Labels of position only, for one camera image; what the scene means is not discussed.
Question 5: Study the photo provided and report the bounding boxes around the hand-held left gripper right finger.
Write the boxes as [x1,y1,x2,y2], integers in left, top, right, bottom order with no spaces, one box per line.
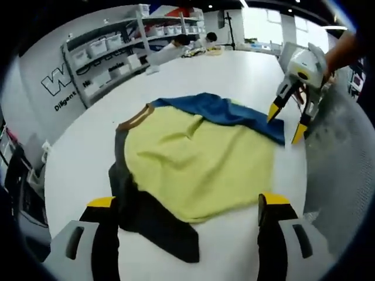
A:
[257,192,338,281]

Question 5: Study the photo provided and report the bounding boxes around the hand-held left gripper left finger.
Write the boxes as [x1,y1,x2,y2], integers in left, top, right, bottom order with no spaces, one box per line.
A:
[43,196,121,281]

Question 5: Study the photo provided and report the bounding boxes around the yellow blue grey garment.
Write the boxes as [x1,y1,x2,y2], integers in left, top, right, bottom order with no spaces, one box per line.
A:
[108,92,287,263]

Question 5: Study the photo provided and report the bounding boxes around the colourful display board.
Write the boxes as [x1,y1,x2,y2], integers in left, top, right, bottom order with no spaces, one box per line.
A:
[347,66,367,99]

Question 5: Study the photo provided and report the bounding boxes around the round ceiling lights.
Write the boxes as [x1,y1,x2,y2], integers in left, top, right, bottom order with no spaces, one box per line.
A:
[287,0,304,14]

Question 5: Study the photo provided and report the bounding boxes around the grey mesh office chair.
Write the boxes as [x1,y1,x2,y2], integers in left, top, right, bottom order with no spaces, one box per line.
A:
[303,84,371,264]

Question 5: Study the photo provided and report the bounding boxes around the black monitor on stand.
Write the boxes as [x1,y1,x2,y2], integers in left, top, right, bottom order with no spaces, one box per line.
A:
[216,8,238,51]

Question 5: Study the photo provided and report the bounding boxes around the pile of mixed small items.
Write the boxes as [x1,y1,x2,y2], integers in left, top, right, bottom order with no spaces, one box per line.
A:
[181,48,206,58]

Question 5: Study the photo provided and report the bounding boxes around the white office chair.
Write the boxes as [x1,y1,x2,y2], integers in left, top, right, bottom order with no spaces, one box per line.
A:
[41,140,53,163]

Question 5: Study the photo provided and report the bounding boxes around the grey metal shelf rack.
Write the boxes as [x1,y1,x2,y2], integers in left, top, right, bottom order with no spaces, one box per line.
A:
[61,4,206,108]

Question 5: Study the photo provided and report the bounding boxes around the white storage bins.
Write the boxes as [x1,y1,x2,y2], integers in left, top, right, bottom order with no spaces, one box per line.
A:
[71,4,206,91]

